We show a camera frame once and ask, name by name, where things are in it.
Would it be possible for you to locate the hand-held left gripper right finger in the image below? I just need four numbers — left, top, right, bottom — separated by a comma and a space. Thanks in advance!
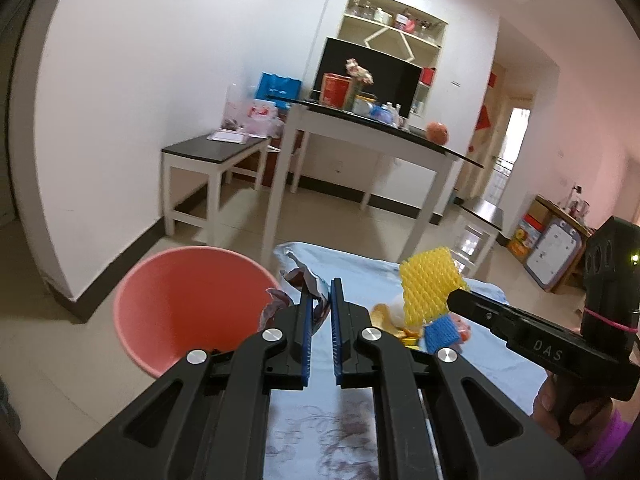
330, 277, 586, 480

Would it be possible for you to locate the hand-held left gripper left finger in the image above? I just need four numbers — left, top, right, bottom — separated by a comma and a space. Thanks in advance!
57, 280, 321, 480

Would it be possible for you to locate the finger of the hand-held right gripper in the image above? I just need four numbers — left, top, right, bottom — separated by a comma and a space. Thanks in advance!
446, 287, 510, 345

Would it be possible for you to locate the yellow foam fruit net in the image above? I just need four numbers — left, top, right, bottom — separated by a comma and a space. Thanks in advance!
398, 246, 471, 328

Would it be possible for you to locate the foil wrapper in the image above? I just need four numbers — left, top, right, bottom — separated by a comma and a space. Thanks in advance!
260, 252, 333, 333

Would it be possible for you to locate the pink plastic bin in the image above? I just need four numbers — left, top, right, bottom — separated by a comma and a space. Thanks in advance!
112, 246, 278, 380

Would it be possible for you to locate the person's right forearm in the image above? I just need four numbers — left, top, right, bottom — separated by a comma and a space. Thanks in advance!
577, 407, 637, 472

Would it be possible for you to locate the person's right hand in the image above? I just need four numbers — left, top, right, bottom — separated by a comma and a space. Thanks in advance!
532, 374, 622, 457

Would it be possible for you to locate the blue foam fruit net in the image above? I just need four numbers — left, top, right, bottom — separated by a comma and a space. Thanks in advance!
424, 316, 462, 353

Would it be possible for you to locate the orange peel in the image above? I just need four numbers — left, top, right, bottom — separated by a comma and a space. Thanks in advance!
370, 303, 426, 348

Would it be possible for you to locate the children's drawing board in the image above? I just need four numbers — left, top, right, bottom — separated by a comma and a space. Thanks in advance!
522, 217, 593, 292

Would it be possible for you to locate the colourful cardboard box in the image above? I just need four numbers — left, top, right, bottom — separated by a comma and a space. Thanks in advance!
507, 214, 543, 256

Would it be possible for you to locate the small white stool black top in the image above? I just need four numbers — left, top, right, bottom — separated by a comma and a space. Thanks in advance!
452, 200, 503, 278

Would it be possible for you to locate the wooden side desk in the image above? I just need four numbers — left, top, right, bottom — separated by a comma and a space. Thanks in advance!
530, 194, 596, 236

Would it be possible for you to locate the white table with black top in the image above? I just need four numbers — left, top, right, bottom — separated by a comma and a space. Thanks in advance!
262, 95, 485, 266

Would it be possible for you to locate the white bench with black top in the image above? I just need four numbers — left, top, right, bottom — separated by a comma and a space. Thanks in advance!
161, 132, 273, 236

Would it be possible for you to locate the black television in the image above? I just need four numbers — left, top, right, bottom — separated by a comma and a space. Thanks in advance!
311, 36, 423, 116

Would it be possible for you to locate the clear plastic bag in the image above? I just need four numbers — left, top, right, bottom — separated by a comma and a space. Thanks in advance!
221, 82, 281, 137

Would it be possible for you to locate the red tin box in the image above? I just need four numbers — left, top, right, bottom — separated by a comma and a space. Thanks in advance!
320, 73, 353, 108

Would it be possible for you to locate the pink flower bouquet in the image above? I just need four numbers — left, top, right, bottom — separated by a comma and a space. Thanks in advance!
346, 58, 374, 88

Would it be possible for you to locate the blue shopping bag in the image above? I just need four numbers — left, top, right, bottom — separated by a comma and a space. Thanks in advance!
255, 72, 303, 106

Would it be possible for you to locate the cream wall shelf cabinet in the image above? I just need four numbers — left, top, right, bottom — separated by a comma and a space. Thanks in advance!
327, 0, 449, 126

